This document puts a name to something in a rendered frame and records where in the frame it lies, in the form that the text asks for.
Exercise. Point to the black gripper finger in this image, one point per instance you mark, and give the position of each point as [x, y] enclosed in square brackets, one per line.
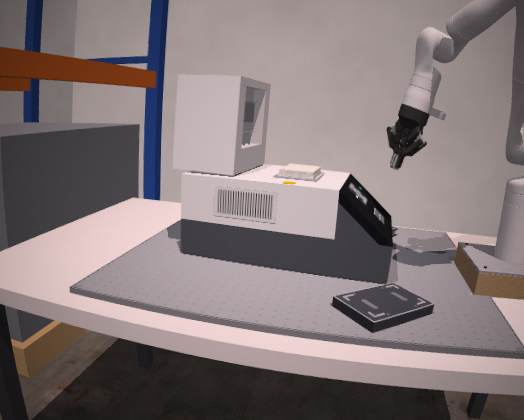
[394, 140]
[413, 148]

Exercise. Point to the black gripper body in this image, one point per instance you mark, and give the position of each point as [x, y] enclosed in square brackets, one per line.
[416, 120]

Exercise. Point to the white and dark grey lab machine with lid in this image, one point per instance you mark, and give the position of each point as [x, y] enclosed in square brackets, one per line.
[232, 207]

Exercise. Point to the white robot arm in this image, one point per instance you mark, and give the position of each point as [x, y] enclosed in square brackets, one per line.
[431, 44]

